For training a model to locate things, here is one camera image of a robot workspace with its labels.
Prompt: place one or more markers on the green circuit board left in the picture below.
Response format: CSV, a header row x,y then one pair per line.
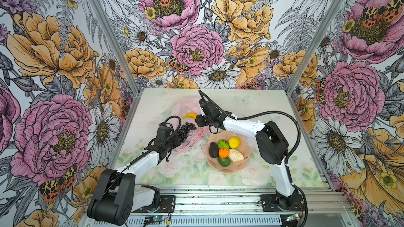
x,y
156,220

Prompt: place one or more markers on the aluminium frame rail front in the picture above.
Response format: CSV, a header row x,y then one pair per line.
x,y
220,200

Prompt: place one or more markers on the dark green fake avocado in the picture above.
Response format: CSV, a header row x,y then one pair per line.
x,y
224,162

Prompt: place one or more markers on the yellow fake banana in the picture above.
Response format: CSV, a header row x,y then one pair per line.
x,y
190,115

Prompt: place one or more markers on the right aluminium corner post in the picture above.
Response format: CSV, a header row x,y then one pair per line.
x,y
310,51

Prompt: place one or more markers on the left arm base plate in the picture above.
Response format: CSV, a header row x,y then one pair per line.
x,y
167,204

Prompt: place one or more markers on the green fake lime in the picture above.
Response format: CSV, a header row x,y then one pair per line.
x,y
223,144

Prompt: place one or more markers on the beige fake garlic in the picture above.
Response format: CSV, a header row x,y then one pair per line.
x,y
235,156

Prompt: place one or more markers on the left aluminium corner post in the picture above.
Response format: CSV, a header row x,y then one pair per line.
x,y
101,16

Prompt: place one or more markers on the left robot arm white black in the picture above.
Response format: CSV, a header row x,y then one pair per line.
x,y
116,195

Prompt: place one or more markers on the pink plastic bag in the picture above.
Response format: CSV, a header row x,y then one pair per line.
x,y
184,106

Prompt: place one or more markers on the aluminium corner post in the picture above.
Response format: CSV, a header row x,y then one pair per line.
x,y
101,16
310,51

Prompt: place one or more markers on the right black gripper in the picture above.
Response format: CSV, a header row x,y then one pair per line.
x,y
200,122

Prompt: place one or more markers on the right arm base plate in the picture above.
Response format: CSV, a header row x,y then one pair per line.
x,y
280,203

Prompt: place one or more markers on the dark brown fake avocado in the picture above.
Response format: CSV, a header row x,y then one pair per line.
x,y
213,150

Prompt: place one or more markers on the green circuit board right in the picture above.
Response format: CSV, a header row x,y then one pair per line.
x,y
293,217

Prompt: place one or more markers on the orange fake fruit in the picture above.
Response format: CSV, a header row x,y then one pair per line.
x,y
223,153

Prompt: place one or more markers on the pink faceted plastic bowl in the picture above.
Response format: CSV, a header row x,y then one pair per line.
x,y
234,166

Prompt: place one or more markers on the yellow fake lemon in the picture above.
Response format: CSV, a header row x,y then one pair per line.
x,y
234,142

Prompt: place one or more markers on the green circuit board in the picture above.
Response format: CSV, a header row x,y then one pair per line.
x,y
293,217
156,220

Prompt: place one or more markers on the white slotted cable duct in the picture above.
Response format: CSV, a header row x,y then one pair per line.
x,y
212,221

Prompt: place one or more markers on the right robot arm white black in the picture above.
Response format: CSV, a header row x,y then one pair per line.
x,y
272,144

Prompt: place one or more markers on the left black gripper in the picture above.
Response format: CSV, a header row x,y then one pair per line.
x,y
177,142

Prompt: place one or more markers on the dark fake grape bunch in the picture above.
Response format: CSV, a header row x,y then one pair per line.
x,y
186,131

